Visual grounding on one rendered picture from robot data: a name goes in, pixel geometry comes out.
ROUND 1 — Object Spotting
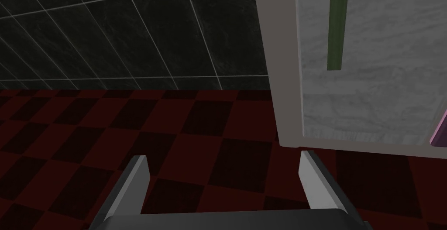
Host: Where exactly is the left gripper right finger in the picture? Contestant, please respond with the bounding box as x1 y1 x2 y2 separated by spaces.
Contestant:
299 150 358 215

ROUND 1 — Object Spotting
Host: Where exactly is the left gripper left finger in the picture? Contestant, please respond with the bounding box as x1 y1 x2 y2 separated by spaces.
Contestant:
91 154 151 228

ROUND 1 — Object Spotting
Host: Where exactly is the grey cupboard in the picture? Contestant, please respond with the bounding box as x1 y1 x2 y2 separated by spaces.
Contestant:
251 0 447 160

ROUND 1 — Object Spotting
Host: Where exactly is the grey marble cupboard door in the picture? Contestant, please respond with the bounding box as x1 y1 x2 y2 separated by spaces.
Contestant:
295 0 447 146

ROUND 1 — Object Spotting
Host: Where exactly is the pink bar handle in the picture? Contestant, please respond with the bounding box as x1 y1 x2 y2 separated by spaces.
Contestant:
429 110 447 148

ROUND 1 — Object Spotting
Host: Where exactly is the green bar handle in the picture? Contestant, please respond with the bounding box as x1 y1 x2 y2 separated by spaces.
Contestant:
327 0 350 72

